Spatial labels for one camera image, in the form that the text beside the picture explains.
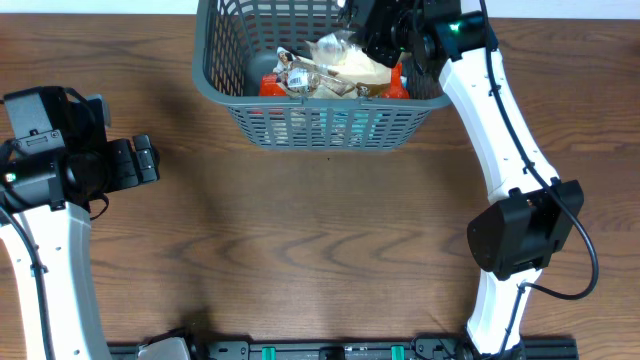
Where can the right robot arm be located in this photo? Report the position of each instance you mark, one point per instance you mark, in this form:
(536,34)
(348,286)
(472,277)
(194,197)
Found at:
(531,210)

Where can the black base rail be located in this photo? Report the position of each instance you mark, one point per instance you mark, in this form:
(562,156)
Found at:
(350,350)

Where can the orange cookie package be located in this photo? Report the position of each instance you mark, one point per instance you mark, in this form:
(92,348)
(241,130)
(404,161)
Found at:
(397,85)

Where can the beige snack bag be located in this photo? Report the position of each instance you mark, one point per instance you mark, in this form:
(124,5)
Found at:
(337,53)

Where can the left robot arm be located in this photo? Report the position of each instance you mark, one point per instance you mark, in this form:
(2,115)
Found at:
(56,163)

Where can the beige cookie bag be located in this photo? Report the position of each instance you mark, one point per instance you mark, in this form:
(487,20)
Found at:
(286,60)

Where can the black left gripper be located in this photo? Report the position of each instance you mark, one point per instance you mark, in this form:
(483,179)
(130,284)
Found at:
(145,158)

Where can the grey plastic basket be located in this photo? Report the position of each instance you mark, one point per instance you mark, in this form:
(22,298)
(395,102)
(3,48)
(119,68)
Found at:
(235,46)

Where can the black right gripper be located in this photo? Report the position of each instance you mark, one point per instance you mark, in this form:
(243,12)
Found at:
(378,38)

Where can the teal snack wrapper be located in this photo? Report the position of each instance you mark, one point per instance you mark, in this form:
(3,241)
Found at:
(344,129)

